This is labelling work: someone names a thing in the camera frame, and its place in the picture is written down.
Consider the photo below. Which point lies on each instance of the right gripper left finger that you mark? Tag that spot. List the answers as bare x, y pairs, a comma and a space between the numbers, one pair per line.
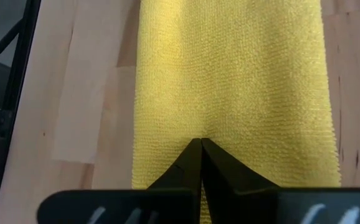
183, 177

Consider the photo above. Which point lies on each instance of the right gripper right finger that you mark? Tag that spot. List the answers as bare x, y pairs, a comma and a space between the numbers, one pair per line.
226, 186

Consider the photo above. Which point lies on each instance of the black aluminium table frame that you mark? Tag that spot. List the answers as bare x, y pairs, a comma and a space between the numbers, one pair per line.
19, 62

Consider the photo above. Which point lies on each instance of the yellow microfiber towel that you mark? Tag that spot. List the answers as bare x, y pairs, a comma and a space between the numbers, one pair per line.
230, 77

